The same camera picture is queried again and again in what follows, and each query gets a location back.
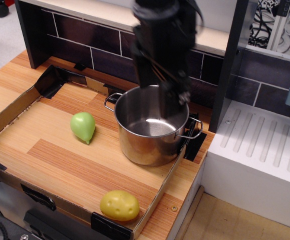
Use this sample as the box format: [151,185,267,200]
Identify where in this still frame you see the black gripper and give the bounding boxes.
[131,22,196,118]

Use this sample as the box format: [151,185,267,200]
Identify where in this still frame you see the stainless steel pot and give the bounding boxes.
[106,85,203,166]

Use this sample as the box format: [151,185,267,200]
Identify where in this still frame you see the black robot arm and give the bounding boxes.
[131,0,202,118]

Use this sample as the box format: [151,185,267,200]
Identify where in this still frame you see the cardboard fence with black tape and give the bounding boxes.
[0,62,209,240]

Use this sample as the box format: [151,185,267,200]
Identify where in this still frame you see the dark tiled backsplash shelf unit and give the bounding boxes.
[15,0,290,132]

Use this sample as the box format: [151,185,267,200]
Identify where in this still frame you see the green plastic pear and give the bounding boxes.
[70,112,96,145]

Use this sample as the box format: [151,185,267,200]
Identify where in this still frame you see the white ridged drainboard sink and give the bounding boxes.
[202,101,290,227]

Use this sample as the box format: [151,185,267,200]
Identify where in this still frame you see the brass screw in counter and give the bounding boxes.
[171,205,178,212]

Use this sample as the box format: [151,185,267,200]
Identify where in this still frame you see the yellow plastic potato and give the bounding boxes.
[100,190,140,222]

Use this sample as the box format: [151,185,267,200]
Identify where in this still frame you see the black chair caster wheel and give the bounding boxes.
[0,0,9,18]

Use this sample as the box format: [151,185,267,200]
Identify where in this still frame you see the tangled black cables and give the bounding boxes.
[247,0,290,54]

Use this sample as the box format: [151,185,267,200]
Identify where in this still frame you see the aluminium frame post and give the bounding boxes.
[267,0,290,51]

